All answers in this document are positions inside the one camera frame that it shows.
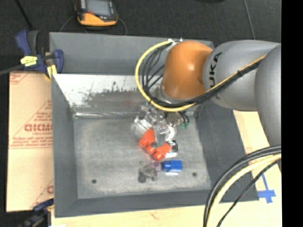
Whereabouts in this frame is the grey metal bin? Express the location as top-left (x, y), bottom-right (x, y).
top-left (49, 32), bottom-right (259, 217)

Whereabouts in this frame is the red plastic toy block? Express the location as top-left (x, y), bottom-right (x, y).
top-left (138, 128), bottom-right (172, 161)

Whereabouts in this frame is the blue plastic block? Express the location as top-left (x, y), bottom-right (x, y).
top-left (161, 159), bottom-right (184, 176)

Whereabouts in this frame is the black cylinder on white bracket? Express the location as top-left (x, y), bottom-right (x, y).
top-left (165, 126), bottom-right (179, 158)

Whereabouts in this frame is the brown cardboard board, red print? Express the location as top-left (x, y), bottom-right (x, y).
top-left (6, 70), bottom-right (55, 212)

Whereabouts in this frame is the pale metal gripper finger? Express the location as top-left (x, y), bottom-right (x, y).
top-left (153, 124), bottom-right (166, 149)
top-left (131, 116), bottom-right (155, 134)

